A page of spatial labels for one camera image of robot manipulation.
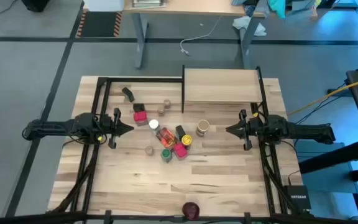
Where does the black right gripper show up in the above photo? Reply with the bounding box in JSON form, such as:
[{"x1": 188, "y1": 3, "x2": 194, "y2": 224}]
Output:
[{"x1": 225, "y1": 109, "x2": 262, "y2": 151}]

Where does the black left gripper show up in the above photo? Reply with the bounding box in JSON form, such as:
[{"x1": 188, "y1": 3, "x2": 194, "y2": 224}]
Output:
[{"x1": 99, "y1": 107, "x2": 135, "y2": 150}]

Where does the red-lid smoked paprika tin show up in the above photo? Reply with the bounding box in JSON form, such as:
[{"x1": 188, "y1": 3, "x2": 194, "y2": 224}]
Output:
[
  {"x1": 173, "y1": 142, "x2": 188, "y2": 161},
  {"x1": 133, "y1": 111, "x2": 149, "y2": 126}
]

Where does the white-lid bagel seasoning jar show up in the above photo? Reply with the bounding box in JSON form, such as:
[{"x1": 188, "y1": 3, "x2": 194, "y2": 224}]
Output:
[{"x1": 148, "y1": 119, "x2": 163, "y2": 135}]

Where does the black rectangular spice tin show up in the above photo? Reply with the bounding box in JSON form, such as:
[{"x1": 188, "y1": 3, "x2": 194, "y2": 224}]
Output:
[{"x1": 121, "y1": 86, "x2": 135, "y2": 103}]

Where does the orange taco seasoning packet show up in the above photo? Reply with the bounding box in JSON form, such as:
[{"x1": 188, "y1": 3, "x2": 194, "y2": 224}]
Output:
[{"x1": 155, "y1": 126, "x2": 180, "y2": 149}]

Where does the green-lid herb jar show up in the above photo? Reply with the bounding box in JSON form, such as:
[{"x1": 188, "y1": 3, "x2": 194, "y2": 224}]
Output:
[{"x1": 160, "y1": 148, "x2": 173, "y2": 164}]

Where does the yellow-lid brown spice jar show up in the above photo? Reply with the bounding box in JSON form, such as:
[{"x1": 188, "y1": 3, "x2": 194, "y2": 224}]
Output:
[{"x1": 181, "y1": 134, "x2": 193, "y2": 149}]

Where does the dark red round object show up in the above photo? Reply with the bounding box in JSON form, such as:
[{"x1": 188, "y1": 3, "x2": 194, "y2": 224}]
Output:
[{"x1": 181, "y1": 202, "x2": 201, "y2": 221}]

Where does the white cloth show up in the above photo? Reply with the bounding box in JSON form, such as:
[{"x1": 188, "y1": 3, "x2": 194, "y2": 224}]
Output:
[{"x1": 232, "y1": 16, "x2": 267, "y2": 37}]

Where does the black hazard-striped floor mat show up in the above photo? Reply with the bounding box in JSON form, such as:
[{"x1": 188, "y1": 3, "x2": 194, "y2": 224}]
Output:
[{"x1": 76, "y1": 11, "x2": 123, "y2": 39}]

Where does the white box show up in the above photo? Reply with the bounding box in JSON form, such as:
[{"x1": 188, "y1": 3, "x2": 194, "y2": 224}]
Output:
[{"x1": 83, "y1": 0, "x2": 126, "y2": 12}]

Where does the pile of clothes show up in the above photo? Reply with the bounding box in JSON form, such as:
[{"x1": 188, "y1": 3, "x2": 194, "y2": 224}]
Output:
[{"x1": 231, "y1": 0, "x2": 323, "y2": 19}]

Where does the wooden desk with grey legs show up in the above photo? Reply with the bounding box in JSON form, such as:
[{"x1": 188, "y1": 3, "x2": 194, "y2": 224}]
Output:
[{"x1": 123, "y1": 0, "x2": 318, "y2": 70}]

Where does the black floor object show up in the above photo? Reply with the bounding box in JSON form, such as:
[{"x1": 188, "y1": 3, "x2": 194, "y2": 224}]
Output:
[{"x1": 21, "y1": 0, "x2": 51, "y2": 12}]

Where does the wooden shelf with black frame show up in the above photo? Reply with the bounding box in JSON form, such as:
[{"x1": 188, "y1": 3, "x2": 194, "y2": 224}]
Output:
[{"x1": 181, "y1": 64, "x2": 264, "y2": 114}]

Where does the black aluminium table frame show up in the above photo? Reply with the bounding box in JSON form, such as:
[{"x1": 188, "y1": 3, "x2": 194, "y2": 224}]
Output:
[{"x1": 0, "y1": 76, "x2": 358, "y2": 224}]

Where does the black Netgear network switch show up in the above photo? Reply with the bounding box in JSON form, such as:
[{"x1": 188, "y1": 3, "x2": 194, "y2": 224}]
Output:
[{"x1": 283, "y1": 185, "x2": 312, "y2": 211}]

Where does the white cable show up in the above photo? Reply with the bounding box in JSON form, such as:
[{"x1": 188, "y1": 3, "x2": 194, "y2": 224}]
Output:
[{"x1": 180, "y1": 15, "x2": 223, "y2": 57}]

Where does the yellow cable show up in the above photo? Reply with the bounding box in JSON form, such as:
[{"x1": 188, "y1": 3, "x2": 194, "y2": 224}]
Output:
[{"x1": 287, "y1": 73, "x2": 358, "y2": 116}]

